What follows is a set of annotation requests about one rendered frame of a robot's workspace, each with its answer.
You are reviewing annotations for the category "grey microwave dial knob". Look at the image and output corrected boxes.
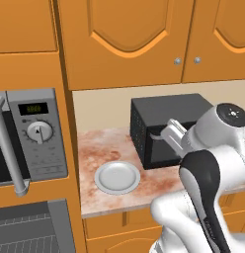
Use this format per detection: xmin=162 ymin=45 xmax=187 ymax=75
xmin=26 ymin=120 xmax=55 ymax=146

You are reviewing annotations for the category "orange lower cupboard door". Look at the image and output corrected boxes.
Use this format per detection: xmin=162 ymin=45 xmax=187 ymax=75
xmin=85 ymin=225 xmax=164 ymax=253
xmin=222 ymin=211 xmax=245 ymax=234

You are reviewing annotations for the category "grey built-in microwave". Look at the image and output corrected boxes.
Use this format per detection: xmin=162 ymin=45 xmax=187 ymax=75
xmin=0 ymin=87 xmax=69 ymax=188

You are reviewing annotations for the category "orange drawer front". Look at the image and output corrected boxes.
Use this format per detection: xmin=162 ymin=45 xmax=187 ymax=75
xmin=219 ymin=190 xmax=245 ymax=215
xmin=83 ymin=212 xmax=125 ymax=240
xmin=126 ymin=207 xmax=162 ymax=229

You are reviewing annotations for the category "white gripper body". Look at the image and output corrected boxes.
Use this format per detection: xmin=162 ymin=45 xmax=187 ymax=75
xmin=159 ymin=119 xmax=189 ymax=157

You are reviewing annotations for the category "orange arched cupboard door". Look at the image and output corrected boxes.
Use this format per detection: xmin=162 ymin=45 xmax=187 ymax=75
xmin=181 ymin=0 xmax=245 ymax=84
xmin=56 ymin=0 xmax=196 ymax=92

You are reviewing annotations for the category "black countertop microwave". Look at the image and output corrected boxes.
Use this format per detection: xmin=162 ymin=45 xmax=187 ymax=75
xmin=129 ymin=93 xmax=215 ymax=171

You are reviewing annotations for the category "orange plain cupboard door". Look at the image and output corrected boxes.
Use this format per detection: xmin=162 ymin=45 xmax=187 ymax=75
xmin=0 ymin=0 xmax=59 ymax=54

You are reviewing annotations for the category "grey microwave door handle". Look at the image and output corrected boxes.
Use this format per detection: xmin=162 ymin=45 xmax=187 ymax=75
xmin=0 ymin=95 xmax=31 ymax=199

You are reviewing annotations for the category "white round plate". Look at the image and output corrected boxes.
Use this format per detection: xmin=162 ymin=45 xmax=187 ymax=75
xmin=94 ymin=160 xmax=141 ymax=196

